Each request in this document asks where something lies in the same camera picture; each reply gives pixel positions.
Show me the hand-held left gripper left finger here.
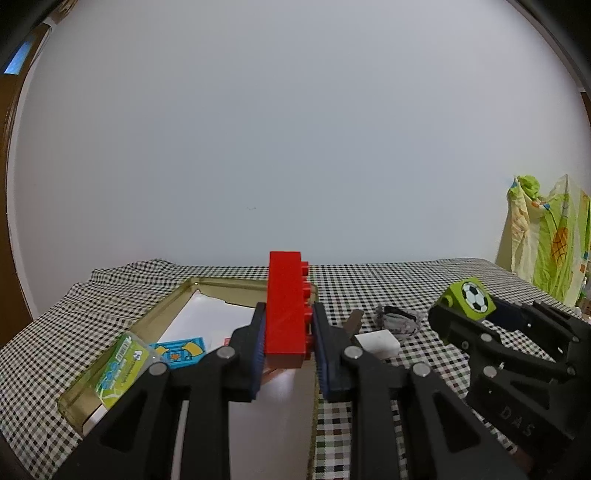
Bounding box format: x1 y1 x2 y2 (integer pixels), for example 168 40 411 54
60 302 267 480

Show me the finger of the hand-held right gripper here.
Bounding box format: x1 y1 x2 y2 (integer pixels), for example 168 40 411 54
428 302 570 378
485 300 583 352

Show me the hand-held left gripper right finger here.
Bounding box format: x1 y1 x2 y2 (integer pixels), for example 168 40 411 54
311 302 527 480

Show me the green building block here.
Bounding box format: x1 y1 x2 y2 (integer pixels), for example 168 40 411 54
438 277 497 320

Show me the dark brown wooden block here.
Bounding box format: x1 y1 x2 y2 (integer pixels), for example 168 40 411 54
342 310 365 340

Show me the red building block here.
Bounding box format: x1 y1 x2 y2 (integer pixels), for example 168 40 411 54
266 251 315 370

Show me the grey floral cloth bundle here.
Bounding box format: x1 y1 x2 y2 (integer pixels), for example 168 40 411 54
375 305 421 335

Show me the blue cartoon card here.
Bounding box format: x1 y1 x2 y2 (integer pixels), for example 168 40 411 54
154 336 207 371

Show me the gold-green metal tray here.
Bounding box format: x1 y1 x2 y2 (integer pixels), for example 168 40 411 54
58 276 319 480

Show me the clear plastic box green label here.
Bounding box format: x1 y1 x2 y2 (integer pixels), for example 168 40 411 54
95 333 155 411

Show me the white eraser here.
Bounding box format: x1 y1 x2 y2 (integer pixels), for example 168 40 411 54
353 329 402 360

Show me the white paper sheet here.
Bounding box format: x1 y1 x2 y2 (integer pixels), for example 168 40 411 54
83 288 315 480

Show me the yellow-green printed cloth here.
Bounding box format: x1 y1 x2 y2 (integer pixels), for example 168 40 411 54
496 174 591 308

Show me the checkered tablecloth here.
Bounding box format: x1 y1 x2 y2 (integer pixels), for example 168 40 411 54
0 258 591 480

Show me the brown wooden door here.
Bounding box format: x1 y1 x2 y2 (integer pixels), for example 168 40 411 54
0 18 51 347

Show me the door glass pane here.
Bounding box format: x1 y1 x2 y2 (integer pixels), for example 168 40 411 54
4 39 35 77

